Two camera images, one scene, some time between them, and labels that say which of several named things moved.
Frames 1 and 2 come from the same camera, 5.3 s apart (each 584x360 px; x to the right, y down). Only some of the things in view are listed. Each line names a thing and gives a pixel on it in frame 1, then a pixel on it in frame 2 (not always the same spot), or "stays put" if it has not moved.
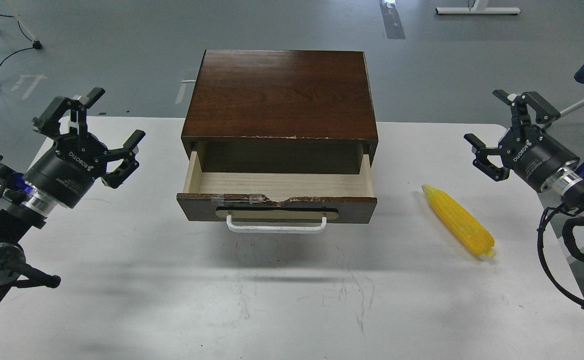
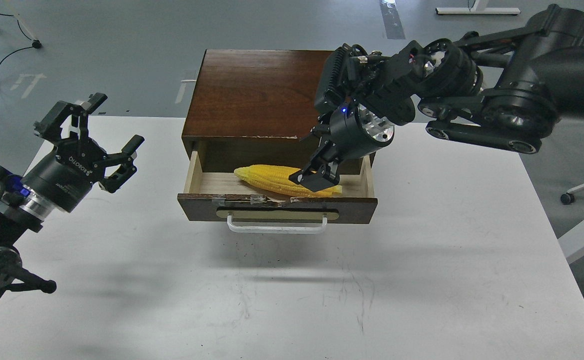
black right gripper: [531, 154] -> [354, 132]
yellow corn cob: [459, 223] -> [276, 178]
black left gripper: [68, 169] stays put
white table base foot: [480, 8] stays put
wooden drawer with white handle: [280, 203] stays put
